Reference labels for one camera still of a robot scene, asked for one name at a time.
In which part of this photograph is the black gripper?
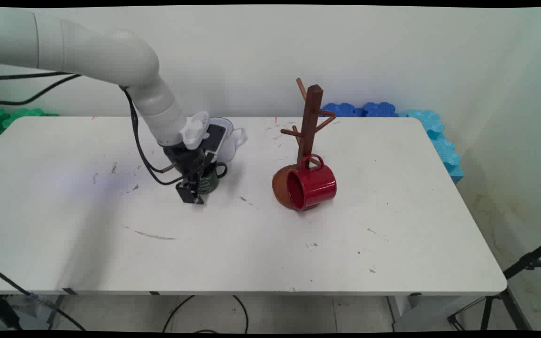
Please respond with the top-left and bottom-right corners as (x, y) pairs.
(162, 143), (208, 206)

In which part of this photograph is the black floor cable loop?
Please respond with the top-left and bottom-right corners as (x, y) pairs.
(162, 295), (249, 334)

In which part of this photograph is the white ceramic pitcher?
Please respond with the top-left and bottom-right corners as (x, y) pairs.
(209, 117), (248, 165)

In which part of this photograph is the brown wooden mug tree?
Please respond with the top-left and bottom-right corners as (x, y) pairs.
(272, 77), (337, 212)

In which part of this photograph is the red enamel mug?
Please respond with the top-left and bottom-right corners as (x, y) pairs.
(286, 154), (337, 211)

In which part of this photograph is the green foam mat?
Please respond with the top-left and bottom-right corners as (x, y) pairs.
(0, 108), (60, 139)

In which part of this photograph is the black robot wrist cable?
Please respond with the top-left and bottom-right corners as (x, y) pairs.
(120, 86), (185, 186)

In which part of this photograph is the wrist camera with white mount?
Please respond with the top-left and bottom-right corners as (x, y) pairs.
(179, 111), (228, 154)

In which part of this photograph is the dark blue foam mat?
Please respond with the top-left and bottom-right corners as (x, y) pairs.
(362, 101), (399, 118)
(322, 102), (365, 118)

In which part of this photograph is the dark green enamel mug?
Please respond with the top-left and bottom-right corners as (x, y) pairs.
(197, 162), (228, 196)

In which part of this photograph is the black cable under table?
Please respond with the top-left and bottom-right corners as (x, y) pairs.
(0, 261), (86, 331)

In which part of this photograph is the white table leg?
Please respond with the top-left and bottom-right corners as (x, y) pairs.
(387, 294), (475, 332)

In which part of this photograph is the cyan foam mat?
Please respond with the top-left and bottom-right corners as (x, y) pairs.
(399, 109), (465, 184)

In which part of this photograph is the black camera tripod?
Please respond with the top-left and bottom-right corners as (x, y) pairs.
(448, 235), (541, 331)

